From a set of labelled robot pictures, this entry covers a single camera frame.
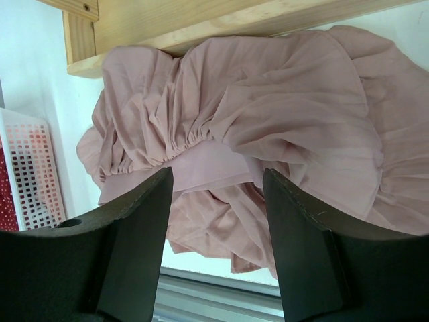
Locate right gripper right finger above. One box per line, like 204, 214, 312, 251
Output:
263, 169, 428, 321

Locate wooden clothes rack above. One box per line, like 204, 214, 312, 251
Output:
45, 1, 409, 78

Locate pink skirt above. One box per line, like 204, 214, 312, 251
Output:
76, 26, 428, 273

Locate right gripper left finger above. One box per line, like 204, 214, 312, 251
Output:
1, 168, 174, 321

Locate white plastic basket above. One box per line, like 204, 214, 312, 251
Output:
1, 109, 66, 231

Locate red polka dot cloth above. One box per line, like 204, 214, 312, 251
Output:
0, 148, 19, 231

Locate aluminium mounting rail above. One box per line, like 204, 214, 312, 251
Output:
153, 268, 284, 321

